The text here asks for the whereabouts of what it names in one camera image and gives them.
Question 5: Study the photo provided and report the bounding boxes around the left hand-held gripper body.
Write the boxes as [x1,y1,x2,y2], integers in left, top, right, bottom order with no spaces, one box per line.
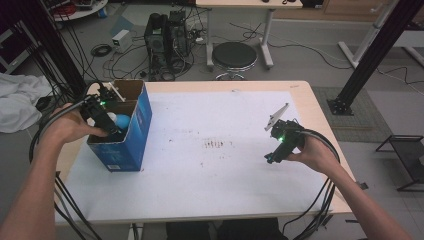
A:
[79,81,127,123]

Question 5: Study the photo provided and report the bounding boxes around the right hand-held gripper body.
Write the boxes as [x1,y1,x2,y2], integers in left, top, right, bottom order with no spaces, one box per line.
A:
[264,102,306,151]

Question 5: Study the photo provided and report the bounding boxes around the blue bottle with white cap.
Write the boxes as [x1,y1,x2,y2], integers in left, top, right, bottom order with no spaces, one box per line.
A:
[106,112,132,131]

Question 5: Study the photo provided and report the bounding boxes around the blue cardboard box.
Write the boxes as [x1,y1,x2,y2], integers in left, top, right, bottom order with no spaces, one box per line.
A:
[86,79,153,173]

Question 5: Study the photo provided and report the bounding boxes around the person's right hand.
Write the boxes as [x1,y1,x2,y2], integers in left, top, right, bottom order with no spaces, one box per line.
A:
[286,133,341,176]

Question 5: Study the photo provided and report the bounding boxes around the person's left hand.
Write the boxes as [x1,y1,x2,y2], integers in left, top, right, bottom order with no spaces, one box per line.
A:
[38,102,109,151]

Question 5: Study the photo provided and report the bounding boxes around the white paper sheet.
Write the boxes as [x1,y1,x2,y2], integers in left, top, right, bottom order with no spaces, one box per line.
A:
[54,90,334,224]

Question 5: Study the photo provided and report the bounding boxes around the small white box device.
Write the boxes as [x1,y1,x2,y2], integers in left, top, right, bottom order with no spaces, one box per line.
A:
[111,29,133,54]

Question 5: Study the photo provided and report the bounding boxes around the white cloth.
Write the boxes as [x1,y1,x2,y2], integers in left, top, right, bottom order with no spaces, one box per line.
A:
[0,72,53,134]

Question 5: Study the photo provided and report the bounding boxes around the grey floor mat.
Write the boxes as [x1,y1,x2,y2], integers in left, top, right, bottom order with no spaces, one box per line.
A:
[311,86,394,144]

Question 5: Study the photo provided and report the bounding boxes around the black computer tower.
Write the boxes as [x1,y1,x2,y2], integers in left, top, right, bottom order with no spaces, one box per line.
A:
[168,10,192,68]
[143,12,170,76]

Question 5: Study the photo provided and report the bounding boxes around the person's dark-trousered legs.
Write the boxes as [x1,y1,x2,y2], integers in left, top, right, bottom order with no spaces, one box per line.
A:
[165,218,289,240]

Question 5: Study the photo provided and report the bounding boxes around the round white table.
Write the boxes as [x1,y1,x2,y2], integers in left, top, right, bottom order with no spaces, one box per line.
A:
[43,0,109,23]

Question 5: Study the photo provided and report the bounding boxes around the black round stool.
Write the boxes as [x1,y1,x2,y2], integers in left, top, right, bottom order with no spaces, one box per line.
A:
[211,41,259,81]

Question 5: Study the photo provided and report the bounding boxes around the white metal stand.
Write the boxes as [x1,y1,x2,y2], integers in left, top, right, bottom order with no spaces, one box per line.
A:
[338,0,401,69]

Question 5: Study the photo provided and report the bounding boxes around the white-legged wooden desk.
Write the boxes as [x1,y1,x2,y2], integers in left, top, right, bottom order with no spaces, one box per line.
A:
[195,0,304,72]

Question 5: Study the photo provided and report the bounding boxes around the left gripper black cable bundle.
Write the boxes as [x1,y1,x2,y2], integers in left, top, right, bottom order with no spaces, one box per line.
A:
[28,80,104,240]

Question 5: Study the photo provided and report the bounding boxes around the gripper black cable bundle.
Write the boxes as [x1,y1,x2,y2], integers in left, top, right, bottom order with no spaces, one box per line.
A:
[28,80,104,240]
[281,129,341,240]

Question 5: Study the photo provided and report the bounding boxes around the coiled black cable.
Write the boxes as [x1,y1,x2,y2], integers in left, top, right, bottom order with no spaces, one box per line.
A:
[90,43,113,58]

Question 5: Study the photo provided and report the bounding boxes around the right gripper black cable bundle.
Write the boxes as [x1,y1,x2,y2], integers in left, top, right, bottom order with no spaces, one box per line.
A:
[281,129,341,240]

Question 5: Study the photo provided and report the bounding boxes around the black metal post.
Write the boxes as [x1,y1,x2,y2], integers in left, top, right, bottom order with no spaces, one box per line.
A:
[326,0,424,116]
[6,0,89,101]

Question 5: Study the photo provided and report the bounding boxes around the black wire rack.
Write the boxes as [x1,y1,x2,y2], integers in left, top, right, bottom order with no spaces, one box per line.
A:
[375,134,424,193]

